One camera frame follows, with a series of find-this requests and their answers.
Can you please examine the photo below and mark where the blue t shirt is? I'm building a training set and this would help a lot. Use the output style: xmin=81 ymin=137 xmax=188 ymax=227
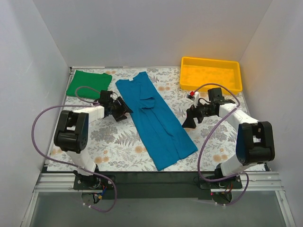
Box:
xmin=116 ymin=72 xmax=197 ymax=171

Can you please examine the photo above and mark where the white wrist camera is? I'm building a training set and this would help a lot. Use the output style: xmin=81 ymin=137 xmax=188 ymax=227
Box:
xmin=110 ymin=91 xmax=118 ymax=100
xmin=187 ymin=91 xmax=199 ymax=107

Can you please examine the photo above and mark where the folded green t shirt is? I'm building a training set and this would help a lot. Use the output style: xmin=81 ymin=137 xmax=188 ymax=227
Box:
xmin=66 ymin=70 xmax=112 ymax=99

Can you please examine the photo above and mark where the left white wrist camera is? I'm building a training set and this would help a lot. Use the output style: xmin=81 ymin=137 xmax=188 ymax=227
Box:
xmin=110 ymin=91 xmax=118 ymax=100

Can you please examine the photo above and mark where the yellow plastic tray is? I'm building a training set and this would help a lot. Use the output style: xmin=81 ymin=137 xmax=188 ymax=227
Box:
xmin=179 ymin=56 xmax=243 ymax=95

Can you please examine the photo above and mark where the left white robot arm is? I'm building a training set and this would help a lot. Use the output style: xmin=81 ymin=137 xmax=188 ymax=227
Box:
xmin=54 ymin=90 xmax=133 ymax=189

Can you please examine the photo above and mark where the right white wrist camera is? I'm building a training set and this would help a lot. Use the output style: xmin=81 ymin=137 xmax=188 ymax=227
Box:
xmin=187 ymin=91 xmax=199 ymax=107

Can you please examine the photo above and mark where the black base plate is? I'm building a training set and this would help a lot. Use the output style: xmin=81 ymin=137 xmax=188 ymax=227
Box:
xmin=73 ymin=171 xmax=243 ymax=201

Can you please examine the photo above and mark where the aluminium frame rail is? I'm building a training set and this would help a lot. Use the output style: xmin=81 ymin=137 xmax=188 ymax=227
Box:
xmin=35 ymin=171 xmax=284 ymax=192

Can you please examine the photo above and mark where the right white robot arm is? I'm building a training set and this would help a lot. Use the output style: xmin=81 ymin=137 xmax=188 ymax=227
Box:
xmin=182 ymin=86 xmax=275 ymax=190

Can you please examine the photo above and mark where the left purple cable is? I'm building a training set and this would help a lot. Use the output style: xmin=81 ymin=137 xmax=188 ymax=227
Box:
xmin=31 ymin=86 xmax=118 ymax=212

